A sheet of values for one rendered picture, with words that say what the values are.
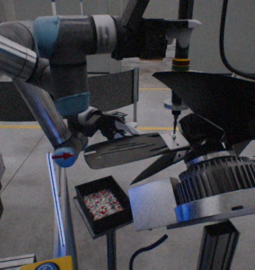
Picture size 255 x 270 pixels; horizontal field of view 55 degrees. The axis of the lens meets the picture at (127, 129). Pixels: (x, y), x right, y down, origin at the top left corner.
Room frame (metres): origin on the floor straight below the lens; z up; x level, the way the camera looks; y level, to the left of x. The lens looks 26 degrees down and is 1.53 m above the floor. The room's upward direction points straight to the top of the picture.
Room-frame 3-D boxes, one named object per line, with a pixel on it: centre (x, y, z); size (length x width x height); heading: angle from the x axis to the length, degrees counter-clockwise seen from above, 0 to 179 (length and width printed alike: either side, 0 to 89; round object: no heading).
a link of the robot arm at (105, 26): (0.54, 0.05, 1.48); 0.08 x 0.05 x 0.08; 24
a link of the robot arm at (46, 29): (0.51, 0.12, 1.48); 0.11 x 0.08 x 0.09; 114
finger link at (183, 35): (0.59, -0.13, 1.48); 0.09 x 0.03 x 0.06; 103
